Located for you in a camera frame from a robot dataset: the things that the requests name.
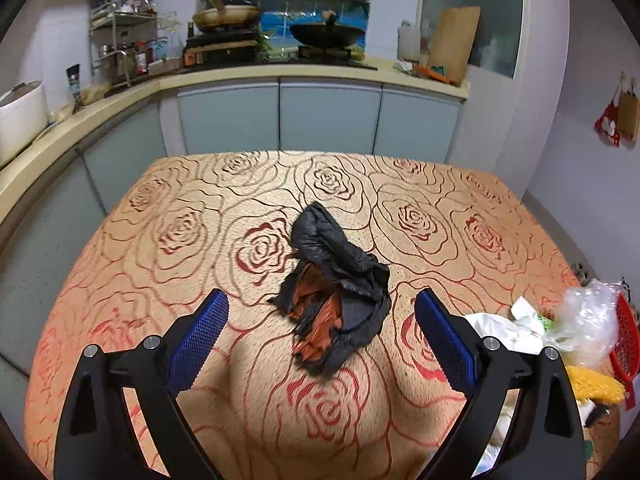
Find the beige kitchen countertop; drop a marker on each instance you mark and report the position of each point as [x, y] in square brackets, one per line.
[300, 71]

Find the rose patterned tablecloth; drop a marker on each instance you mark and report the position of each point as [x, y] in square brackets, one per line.
[200, 260]

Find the red plastic basket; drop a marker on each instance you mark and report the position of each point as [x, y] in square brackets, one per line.
[627, 340]

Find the black wok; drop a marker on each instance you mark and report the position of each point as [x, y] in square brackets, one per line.
[327, 34]

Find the clear plastic bag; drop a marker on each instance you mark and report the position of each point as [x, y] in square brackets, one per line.
[585, 315]

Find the white tissue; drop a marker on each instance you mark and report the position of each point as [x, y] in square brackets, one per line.
[505, 332]

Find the grey kitchen cabinet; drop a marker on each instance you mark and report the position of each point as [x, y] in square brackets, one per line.
[325, 115]

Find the red hanging decoration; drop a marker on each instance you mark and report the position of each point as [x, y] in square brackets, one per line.
[607, 122]

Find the orange kitchen tool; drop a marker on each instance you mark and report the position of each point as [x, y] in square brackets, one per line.
[432, 73]

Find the white rice cooker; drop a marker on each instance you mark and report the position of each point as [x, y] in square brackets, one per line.
[20, 120]

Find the green snack packet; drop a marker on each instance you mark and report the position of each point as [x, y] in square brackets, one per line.
[548, 323]

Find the white plastic jug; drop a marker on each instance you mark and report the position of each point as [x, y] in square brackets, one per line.
[409, 42]

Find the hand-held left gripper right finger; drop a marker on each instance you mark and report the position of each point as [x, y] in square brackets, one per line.
[442, 340]

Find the black plastic bag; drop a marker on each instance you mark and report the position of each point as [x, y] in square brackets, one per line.
[325, 240]

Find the black induction cooker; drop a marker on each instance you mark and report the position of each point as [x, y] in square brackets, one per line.
[220, 42]

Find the gas stove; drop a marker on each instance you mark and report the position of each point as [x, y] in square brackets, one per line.
[325, 52]

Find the metal spice rack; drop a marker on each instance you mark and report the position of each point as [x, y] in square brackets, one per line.
[120, 20]

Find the blue backsplash picture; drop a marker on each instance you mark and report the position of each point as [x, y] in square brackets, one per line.
[280, 17]

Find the brown paper bag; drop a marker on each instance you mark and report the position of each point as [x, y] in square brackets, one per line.
[630, 112]

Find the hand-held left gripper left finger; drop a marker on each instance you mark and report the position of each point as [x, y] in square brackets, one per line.
[200, 340]

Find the wooden cutting board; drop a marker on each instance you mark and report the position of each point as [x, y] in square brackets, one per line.
[454, 42]

